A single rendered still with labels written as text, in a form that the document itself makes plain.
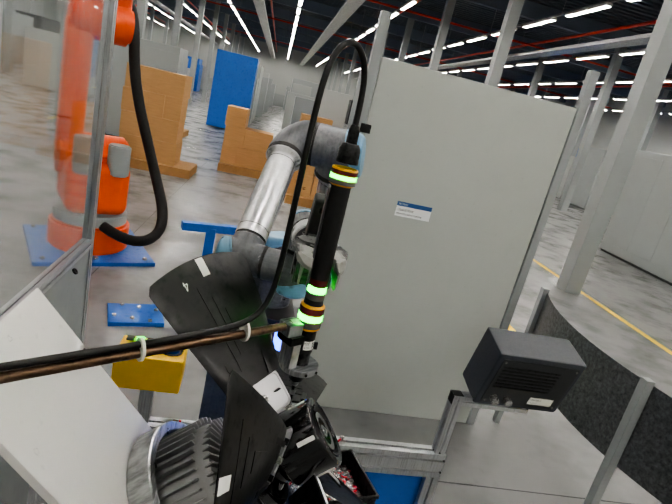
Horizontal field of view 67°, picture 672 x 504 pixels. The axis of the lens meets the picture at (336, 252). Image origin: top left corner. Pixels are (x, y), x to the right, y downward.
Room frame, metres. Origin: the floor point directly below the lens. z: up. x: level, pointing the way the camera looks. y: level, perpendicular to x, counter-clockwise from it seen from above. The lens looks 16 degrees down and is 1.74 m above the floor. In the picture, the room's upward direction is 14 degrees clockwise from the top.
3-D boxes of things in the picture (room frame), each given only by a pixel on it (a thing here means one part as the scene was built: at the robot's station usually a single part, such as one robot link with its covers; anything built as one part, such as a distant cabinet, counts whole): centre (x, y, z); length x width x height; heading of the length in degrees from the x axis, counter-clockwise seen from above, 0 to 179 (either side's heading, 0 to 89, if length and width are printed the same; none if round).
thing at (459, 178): (2.77, -0.53, 1.10); 1.21 x 0.05 x 2.20; 102
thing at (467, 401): (1.29, -0.52, 1.04); 0.24 x 0.03 x 0.03; 102
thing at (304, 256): (0.81, 0.05, 1.46); 0.09 x 0.03 x 0.06; 2
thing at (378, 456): (1.18, 0.00, 0.82); 0.90 x 0.04 x 0.08; 102
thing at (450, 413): (1.27, -0.42, 0.96); 0.03 x 0.03 x 0.20; 12
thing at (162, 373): (1.10, 0.38, 1.02); 0.16 x 0.10 x 0.11; 102
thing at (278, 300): (1.55, 0.19, 1.13); 0.15 x 0.15 x 0.10
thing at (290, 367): (0.80, 0.02, 1.33); 0.09 x 0.07 x 0.10; 137
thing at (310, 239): (0.92, 0.04, 1.46); 0.12 x 0.08 x 0.09; 12
